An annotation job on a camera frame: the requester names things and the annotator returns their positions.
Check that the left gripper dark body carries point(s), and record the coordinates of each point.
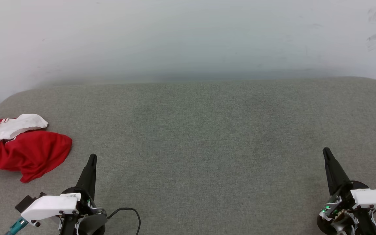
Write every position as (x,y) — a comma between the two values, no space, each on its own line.
(90,215)

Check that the red and white garment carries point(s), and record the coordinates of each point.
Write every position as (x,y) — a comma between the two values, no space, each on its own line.
(31,151)

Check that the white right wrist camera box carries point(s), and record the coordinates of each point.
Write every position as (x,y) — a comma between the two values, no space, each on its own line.
(375,197)

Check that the grey fabric sofa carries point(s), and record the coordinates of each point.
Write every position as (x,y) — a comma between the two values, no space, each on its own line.
(207,137)

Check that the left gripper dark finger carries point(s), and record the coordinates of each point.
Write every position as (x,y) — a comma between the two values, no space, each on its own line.
(89,178)

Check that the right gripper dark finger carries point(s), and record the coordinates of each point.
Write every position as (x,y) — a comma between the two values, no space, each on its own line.
(335,173)

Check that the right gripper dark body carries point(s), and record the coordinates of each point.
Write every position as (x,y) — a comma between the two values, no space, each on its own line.
(338,215)

